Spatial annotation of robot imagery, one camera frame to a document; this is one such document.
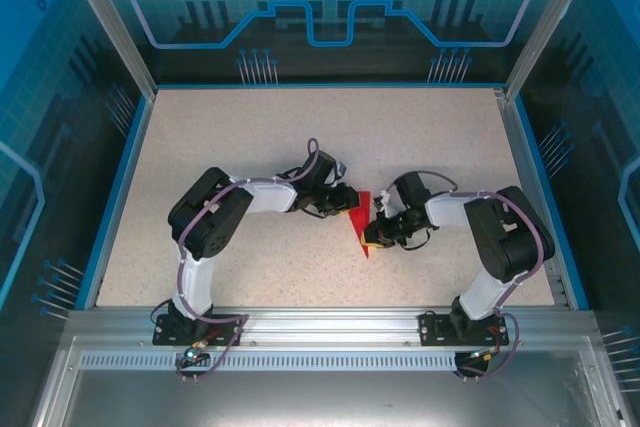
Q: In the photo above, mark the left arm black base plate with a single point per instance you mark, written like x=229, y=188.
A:
x=165, y=332

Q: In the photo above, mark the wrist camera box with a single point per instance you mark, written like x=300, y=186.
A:
x=386, y=199
x=341, y=169

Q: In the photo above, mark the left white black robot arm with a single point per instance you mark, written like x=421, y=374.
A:
x=210, y=217

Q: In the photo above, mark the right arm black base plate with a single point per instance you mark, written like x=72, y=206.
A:
x=432, y=329

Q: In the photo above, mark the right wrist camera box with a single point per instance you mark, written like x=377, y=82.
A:
x=386, y=199

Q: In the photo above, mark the aluminium side rail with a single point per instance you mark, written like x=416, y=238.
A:
x=536, y=207

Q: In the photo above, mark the aluminium frame post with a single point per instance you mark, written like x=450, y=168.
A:
x=549, y=22
x=111, y=22

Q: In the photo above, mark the steel tray shelf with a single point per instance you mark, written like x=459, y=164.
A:
x=320, y=397

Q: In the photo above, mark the blue table edge trim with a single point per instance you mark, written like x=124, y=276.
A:
x=116, y=207

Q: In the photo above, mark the right aluminium frame post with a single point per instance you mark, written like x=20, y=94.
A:
x=549, y=22

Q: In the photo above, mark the red cloth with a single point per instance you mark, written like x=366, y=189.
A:
x=361, y=219

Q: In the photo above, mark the left aluminium frame post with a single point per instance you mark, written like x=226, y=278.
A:
x=111, y=22

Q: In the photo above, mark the aluminium mounting rail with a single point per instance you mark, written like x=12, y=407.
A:
x=325, y=324

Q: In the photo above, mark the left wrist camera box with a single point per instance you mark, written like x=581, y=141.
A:
x=341, y=169

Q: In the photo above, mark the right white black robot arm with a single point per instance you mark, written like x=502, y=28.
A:
x=510, y=237

